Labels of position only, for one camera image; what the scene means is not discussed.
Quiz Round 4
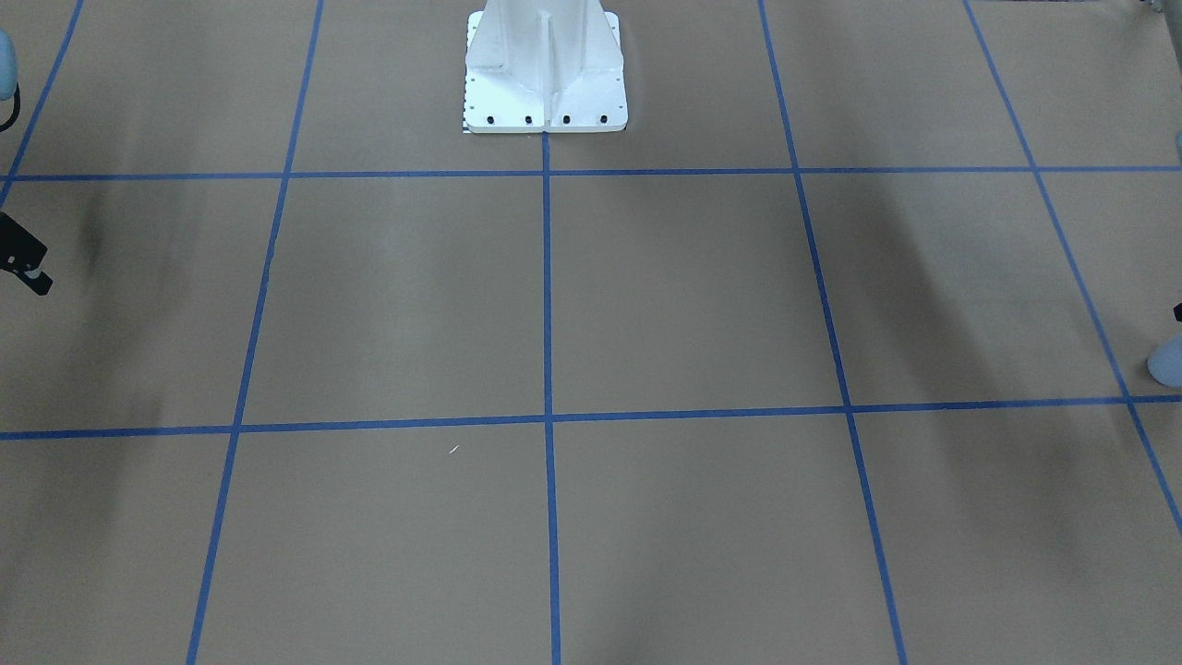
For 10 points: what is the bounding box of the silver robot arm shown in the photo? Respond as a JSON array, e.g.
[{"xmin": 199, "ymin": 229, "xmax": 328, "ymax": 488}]
[{"xmin": 1, "ymin": 30, "xmax": 21, "ymax": 132}]

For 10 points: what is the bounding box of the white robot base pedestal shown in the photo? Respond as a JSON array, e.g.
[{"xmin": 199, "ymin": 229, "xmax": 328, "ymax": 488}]
[{"xmin": 462, "ymin": 1, "xmax": 629, "ymax": 133}]

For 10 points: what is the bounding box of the light blue cup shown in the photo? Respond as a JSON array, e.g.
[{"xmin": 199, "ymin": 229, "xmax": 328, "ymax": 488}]
[{"xmin": 1147, "ymin": 335, "xmax": 1182, "ymax": 389}]

